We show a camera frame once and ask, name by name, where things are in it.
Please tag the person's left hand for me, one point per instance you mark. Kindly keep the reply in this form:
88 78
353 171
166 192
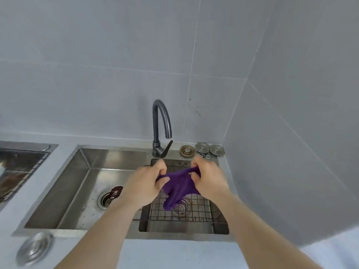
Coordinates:
141 184

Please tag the person's right hand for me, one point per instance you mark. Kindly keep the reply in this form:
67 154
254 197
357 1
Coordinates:
213 180

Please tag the person's right thumb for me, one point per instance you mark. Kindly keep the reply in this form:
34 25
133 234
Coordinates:
193 182

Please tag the person's left thumb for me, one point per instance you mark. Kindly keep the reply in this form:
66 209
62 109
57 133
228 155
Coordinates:
165 184

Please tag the purple cloth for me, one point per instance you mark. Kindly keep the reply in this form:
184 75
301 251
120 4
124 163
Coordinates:
176 186

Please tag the person's left forearm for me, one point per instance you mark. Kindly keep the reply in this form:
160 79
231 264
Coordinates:
103 235

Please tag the person's right forearm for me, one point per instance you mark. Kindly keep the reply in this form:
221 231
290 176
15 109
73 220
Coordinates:
260 235

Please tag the small basin drain strainer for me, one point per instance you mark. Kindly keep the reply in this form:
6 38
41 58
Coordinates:
181 210

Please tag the brass-toned round sink cap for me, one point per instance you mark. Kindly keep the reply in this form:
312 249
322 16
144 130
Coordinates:
187 151

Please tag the silver round sink cap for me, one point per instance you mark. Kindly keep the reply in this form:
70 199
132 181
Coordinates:
217 150
202 147

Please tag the dark red sink stopper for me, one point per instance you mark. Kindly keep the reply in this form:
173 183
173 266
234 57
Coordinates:
117 190

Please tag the dark grey curved faucet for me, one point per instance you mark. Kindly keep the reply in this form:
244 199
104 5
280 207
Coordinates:
158 128

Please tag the large basin drain strainer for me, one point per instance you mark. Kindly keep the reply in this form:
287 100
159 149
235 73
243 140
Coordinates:
105 200

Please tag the stainless steel double sink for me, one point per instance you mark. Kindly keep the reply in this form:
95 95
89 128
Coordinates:
73 187

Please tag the built-in gas stove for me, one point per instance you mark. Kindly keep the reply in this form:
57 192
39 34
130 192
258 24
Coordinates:
25 154

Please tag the large round steel lid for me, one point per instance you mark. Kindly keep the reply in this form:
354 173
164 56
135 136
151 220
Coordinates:
34 249

